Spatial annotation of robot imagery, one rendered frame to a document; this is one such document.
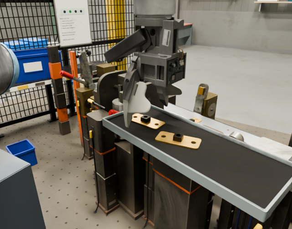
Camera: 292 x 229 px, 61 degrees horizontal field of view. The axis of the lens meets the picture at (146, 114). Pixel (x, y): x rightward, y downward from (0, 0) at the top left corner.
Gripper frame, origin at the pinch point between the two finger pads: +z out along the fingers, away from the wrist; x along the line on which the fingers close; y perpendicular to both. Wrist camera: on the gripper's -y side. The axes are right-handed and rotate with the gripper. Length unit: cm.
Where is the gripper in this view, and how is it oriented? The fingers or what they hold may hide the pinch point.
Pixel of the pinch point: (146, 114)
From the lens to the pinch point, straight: 54.0
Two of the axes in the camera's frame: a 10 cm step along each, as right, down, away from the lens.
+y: 7.9, 2.6, -5.6
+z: 0.0, 9.1, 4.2
